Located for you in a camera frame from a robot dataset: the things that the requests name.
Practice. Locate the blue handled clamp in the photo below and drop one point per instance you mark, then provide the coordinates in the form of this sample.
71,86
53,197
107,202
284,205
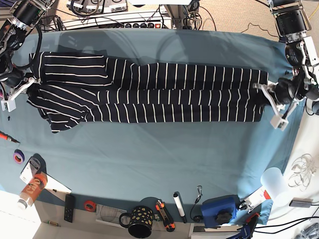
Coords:
246,232

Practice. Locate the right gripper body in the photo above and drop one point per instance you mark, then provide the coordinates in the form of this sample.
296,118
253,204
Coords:
13,84

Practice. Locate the black yellow patterned mug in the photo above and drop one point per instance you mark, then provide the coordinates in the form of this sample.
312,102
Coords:
140,223

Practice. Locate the blue box with knob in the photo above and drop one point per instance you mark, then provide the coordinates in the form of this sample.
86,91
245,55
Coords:
218,212

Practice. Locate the purple tape roll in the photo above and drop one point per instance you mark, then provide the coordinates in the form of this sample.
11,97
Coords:
18,156

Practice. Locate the orange tape roll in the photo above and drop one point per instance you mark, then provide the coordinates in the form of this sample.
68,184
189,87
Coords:
90,206

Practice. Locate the navy white striped t-shirt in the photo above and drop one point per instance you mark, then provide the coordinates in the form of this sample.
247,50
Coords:
77,87

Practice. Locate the orange black utility knife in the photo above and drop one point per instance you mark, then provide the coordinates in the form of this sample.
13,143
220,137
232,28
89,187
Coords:
167,219

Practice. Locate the translucent plastic cup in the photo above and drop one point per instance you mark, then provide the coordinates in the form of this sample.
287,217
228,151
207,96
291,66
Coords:
276,186

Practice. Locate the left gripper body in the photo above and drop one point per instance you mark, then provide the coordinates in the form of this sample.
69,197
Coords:
282,98

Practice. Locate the black remote control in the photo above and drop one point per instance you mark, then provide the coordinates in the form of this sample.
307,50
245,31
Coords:
69,208

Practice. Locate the white marker pen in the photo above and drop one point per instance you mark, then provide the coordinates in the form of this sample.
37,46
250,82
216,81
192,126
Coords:
179,206

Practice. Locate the white phone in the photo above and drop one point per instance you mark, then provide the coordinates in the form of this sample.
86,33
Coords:
31,168

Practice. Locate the orange drink bottle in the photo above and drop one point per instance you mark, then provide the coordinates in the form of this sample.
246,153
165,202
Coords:
32,190

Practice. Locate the power strip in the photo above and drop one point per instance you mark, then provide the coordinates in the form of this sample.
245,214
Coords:
148,24

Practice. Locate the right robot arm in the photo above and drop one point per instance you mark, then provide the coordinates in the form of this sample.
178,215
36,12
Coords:
24,17

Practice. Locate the blue table cloth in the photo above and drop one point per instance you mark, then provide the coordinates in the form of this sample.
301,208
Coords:
124,165

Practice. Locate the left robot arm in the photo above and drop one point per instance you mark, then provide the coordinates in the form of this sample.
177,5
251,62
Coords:
292,24

